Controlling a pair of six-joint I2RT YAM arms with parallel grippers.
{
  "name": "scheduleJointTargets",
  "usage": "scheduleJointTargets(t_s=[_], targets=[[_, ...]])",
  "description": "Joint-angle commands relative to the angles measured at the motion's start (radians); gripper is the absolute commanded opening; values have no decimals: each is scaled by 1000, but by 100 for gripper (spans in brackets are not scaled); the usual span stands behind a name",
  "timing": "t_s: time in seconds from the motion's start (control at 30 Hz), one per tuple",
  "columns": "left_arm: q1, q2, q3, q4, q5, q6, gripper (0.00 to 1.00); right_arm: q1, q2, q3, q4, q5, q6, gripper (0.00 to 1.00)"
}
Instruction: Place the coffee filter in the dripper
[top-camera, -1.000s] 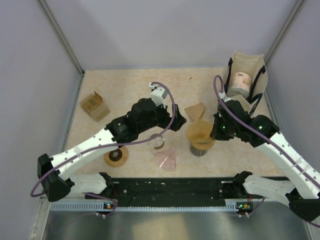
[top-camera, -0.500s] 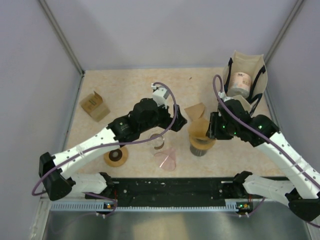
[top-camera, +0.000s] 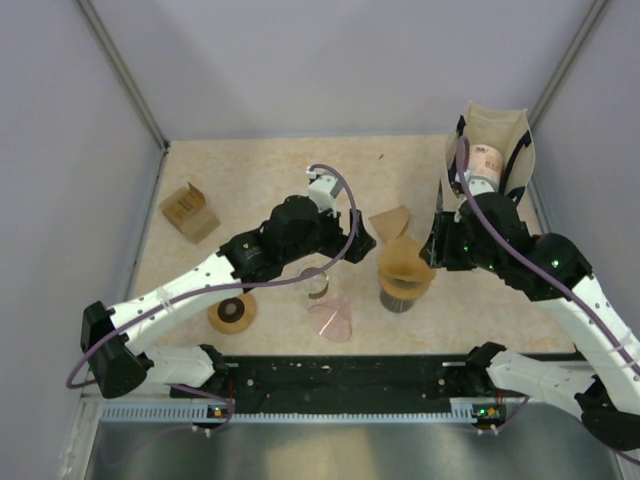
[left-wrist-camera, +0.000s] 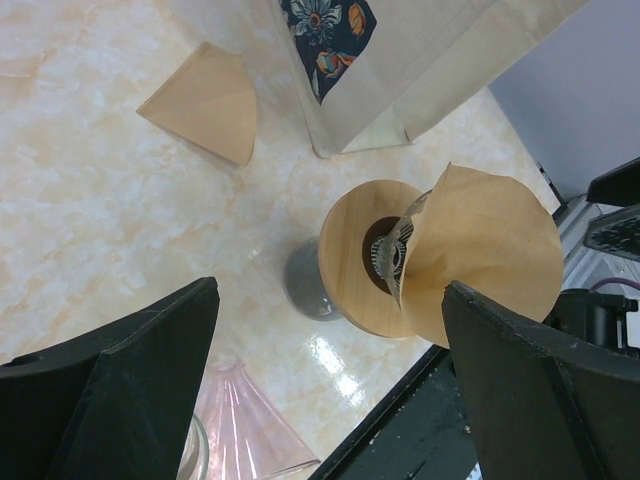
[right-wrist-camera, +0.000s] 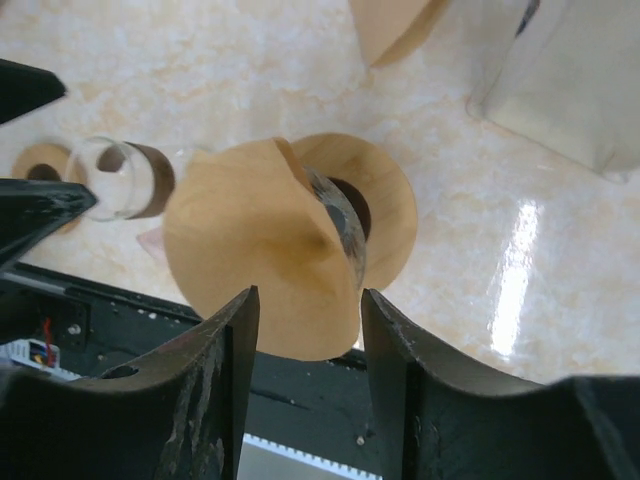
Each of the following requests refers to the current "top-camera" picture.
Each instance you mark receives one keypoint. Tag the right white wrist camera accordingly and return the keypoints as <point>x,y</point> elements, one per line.
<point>479,184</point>

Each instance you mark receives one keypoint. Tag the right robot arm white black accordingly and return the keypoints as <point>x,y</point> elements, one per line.
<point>553,274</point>

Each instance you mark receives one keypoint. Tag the small cardboard box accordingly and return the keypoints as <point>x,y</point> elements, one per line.
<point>187,210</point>

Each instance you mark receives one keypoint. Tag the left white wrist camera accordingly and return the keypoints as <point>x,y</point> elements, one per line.
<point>323,190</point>

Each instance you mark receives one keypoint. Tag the pink paper roll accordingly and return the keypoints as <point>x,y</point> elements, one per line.
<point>487,161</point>

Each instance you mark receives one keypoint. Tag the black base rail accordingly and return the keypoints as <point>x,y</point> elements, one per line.
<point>387,384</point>

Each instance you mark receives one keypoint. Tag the cream canvas tote bag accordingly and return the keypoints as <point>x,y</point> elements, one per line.
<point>505,130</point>

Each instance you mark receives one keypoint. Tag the brown paper filter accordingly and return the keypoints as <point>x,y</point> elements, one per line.
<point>400,259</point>
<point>391,224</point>

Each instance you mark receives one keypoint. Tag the clear glass cup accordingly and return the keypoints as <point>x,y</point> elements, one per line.
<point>316,285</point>

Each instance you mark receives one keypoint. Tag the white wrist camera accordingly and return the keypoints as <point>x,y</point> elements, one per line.
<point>323,190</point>
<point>479,184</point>

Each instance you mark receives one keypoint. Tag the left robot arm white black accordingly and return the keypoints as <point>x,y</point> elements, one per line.
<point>119,342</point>

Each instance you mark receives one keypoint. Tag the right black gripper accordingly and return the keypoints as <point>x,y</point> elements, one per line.
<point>437,250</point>

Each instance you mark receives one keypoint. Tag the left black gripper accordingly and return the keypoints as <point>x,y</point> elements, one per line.
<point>339,242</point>

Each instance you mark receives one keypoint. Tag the dark glass carafe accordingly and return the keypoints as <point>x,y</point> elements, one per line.
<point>394,304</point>

